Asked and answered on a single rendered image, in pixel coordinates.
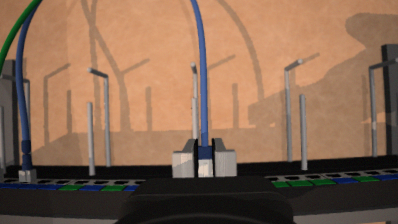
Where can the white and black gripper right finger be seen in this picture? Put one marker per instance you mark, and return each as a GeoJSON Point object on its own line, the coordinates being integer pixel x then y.
{"type": "Point", "coordinates": [223, 160]}

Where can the green cable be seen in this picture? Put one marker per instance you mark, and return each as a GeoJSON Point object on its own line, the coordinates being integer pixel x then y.
{"type": "Point", "coordinates": [15, 30]}

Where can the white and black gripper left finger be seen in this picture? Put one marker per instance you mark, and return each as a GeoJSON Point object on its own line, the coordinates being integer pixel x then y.
{"type": "Point", "coordinates": [185, 163]}

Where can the network cable plug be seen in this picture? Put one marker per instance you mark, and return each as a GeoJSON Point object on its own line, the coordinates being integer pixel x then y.
{"type": "Point", "coordinates": [205, 161]}

